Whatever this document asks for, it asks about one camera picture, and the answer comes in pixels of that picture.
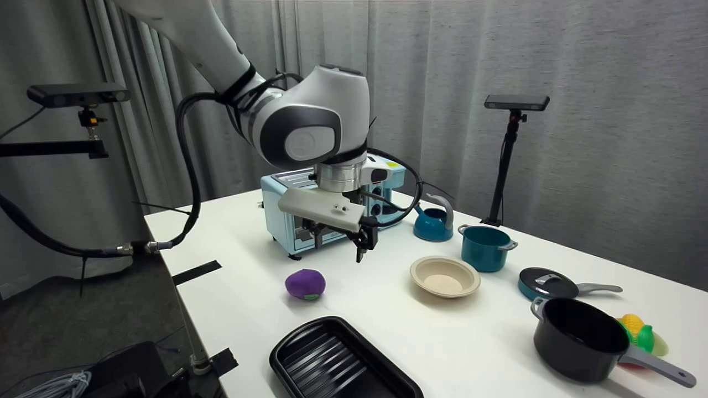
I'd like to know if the black power cable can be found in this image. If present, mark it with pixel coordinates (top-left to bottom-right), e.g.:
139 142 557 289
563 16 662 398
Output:
0 73 297 261

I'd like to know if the light blue toaster oven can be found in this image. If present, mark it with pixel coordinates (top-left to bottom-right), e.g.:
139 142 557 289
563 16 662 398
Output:
260 155 405 259

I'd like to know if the teal kettle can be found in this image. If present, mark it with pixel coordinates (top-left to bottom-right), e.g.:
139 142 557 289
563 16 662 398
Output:
413 192 454 241

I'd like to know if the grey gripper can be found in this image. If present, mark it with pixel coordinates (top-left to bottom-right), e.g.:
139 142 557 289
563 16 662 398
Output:
278 190 378 262

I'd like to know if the yellow green toy vegetable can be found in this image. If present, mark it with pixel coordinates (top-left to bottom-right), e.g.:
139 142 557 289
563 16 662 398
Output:
618 314 667 355

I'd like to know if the teal pot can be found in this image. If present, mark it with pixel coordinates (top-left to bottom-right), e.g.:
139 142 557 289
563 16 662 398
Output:
457 225 517 272

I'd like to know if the black grill tray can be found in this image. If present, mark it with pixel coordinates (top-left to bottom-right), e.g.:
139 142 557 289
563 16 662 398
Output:
269 316 425 398

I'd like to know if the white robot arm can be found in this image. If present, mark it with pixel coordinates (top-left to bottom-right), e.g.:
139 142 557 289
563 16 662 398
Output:
113 0 378 257

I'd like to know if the left camera on arm mount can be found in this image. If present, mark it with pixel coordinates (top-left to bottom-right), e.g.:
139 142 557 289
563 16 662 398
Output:
0 81 131 161

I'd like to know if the camera on black stand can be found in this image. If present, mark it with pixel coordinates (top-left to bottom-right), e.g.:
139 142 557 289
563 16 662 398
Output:
484 94 551 225

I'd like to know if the black saucepan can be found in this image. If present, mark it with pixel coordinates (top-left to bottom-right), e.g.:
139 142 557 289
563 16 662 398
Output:
530 299 696 387

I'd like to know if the beige plate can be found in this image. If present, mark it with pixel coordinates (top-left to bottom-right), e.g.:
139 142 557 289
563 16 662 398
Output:
410 257 481 299

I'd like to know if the teal pot lid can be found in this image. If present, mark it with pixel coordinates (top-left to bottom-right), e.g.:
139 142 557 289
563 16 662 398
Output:
516 265 627 302

